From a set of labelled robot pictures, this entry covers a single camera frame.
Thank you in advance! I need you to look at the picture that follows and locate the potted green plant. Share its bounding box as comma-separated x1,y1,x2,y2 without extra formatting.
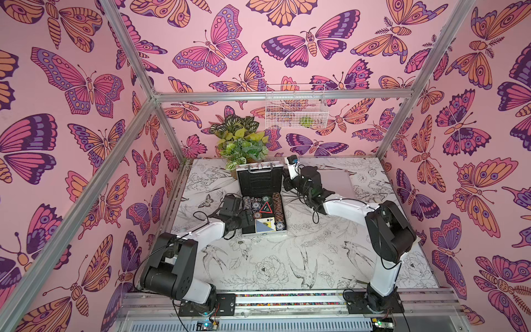
210,115,269,171

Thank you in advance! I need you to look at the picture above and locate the green ball in basket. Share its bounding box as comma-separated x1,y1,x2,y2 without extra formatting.
300,116,314,129

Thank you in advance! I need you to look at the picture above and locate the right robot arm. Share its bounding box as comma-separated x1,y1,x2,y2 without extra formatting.
283,156,417,313

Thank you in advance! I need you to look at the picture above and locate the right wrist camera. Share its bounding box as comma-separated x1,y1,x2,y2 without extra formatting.
285,155,300,180

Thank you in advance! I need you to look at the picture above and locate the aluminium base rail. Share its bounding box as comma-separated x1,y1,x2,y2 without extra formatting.
111,289,472,331

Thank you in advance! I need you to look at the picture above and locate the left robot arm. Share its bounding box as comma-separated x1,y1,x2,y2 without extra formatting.
139,194,254,314

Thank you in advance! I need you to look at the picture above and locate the white wire basket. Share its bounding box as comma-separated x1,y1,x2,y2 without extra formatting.
264,90,329,130

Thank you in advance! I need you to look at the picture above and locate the silver poker case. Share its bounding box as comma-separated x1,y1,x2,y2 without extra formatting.
236,161,288,237
319,170,355,201

